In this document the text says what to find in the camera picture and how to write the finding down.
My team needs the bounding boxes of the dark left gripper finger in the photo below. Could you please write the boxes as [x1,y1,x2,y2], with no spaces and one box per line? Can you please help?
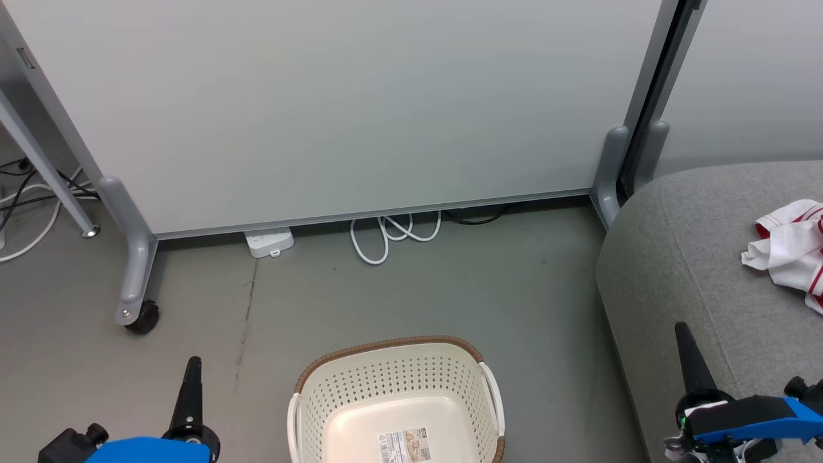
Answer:
[168,356,205,430]

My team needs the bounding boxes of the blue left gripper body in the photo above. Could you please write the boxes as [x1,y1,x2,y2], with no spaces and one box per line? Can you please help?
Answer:
[84,421,221,463]

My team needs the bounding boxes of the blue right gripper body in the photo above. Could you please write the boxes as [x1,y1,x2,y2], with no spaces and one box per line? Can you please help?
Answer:
[665,386,823,463]

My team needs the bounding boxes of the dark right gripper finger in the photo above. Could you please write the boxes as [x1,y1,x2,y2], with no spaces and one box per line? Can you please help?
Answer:
[674,322,718,396]

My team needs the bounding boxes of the white garment with red trim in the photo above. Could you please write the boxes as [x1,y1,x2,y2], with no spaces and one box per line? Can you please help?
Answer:
[741,199,823,316]

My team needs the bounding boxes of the cream perforated laundry basket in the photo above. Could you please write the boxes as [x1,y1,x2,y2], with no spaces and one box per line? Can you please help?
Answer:
[287,335,507,463]

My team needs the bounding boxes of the black caster wheel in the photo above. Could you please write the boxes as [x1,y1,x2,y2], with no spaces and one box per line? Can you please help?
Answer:
[125,300,160,334]

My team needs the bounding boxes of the grey fabric sofa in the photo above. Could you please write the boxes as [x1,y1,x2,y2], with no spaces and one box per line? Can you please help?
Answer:
[595,160,823,463]

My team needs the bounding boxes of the grey partition foot with caster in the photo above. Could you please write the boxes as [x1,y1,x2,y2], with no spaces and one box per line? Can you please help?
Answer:
[98,176,159,326]

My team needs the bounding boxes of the white power strip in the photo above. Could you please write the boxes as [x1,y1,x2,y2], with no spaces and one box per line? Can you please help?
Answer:
[244,226,296,259]

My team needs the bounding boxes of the paper label sticker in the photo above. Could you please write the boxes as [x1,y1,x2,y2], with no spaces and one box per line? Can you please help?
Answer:
[375,427,433,463]

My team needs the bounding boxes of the grey metal table leg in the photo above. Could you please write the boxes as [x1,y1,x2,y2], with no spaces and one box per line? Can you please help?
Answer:
[0,86,101,239]

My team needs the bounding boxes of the narrow white partition panel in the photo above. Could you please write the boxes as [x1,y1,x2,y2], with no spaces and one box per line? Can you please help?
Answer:
[656,0,823,179]

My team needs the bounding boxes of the wide white partition panel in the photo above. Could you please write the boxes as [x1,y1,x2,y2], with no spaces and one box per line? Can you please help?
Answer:
[0,0,681,242]

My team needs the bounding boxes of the white floor cable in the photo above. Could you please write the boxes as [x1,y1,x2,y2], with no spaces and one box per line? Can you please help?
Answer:
[0,166,86,264]

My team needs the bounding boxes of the white coiled cable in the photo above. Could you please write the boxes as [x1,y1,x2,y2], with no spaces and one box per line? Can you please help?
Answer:
[350,210,444,266]

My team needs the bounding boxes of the black cable under partition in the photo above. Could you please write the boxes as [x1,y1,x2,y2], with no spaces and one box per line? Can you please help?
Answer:
[443,204,510,226]

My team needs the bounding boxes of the black floor cables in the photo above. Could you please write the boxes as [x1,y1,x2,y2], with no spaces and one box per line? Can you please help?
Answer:
[0,157,98,233]

